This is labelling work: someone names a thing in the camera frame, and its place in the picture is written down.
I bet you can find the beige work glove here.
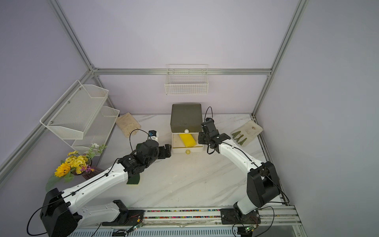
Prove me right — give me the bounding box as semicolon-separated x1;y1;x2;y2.
116;113;141;138

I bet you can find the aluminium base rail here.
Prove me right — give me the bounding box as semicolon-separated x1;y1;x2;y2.
68;206;307;237

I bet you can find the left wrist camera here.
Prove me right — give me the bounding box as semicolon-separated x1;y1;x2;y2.
149;130;159;141

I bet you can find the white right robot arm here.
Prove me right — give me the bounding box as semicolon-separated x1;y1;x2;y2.
198;118;281;216

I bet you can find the white wire wall basket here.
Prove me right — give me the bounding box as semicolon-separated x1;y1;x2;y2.
164;64;209;95

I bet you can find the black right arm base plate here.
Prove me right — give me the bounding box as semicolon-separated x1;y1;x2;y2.
220;208;261;225

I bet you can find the purple glass vase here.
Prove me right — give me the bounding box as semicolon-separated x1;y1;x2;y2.
82;166;104;180

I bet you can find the yellow sunflower bouquet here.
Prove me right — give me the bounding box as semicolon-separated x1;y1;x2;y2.
45;143;107;192

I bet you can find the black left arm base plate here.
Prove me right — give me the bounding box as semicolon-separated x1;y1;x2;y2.
102;199;145;226

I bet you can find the olive white yellow drawer cabinet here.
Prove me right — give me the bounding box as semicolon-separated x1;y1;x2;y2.
170;104;203;133

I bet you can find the white mesh two-tier shelf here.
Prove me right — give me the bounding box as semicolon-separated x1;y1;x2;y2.
40;81;119;153

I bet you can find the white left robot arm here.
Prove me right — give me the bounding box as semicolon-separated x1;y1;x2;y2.
39;140;172;237

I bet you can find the green yellow sponge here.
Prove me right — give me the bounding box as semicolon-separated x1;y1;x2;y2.
127;174;140;185

